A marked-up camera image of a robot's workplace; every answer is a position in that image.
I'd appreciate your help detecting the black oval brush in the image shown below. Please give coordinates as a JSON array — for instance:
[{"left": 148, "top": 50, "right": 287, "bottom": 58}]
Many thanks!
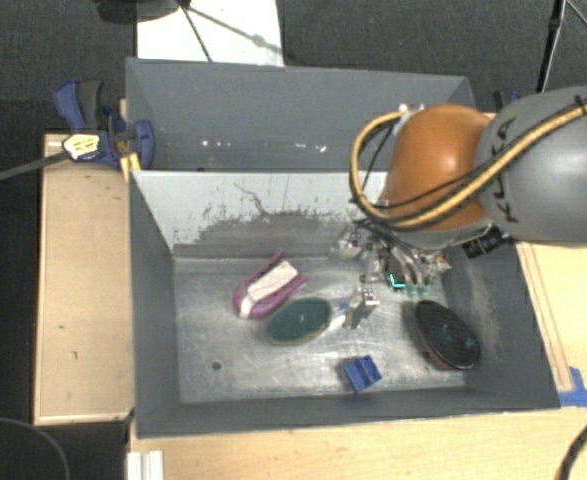
[{"left": 401, "top": 299, "right": 483, "bottom": 372}]

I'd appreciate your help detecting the black cylinder on white bracket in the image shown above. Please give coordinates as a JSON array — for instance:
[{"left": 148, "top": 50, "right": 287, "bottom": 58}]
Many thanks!
[{"left": 461, "top": 231, "right": 513, "bottom": 260}]

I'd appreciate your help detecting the pale wood board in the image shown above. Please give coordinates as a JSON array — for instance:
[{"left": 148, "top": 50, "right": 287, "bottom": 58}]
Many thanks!
[{"left": 32, "top": 132, "right": 137, "bottom": 427}]

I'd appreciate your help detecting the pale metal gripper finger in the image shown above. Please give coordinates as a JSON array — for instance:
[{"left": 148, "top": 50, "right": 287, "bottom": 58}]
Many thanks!
[
  {"left": 344, "top": 285, "right": 381, "bottom": 331},
  {"left": 326, "top": 303, "right": 350, "bottom": 332}
]

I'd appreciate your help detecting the dark green oval scrub pad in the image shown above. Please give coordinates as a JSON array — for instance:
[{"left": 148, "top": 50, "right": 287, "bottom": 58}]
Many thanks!
[{"left": 264, "top": 296, "right": 334, "bottom": 347}]

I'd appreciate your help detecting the purple and white brush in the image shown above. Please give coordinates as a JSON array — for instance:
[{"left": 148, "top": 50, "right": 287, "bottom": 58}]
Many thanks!
[{"left": 231, "top": 252, "right": 310, "bottom": 321}]

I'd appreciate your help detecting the blue ridged block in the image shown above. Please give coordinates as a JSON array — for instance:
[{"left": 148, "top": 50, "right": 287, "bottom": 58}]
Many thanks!
[{"left": 342, "top": 354, "right": 384, "bottom": 395}]

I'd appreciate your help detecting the grey metal bin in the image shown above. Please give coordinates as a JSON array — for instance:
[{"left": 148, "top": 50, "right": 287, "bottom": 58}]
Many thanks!
[{"left": 122, "top": 56, "right": 562, "bottom": 439}]

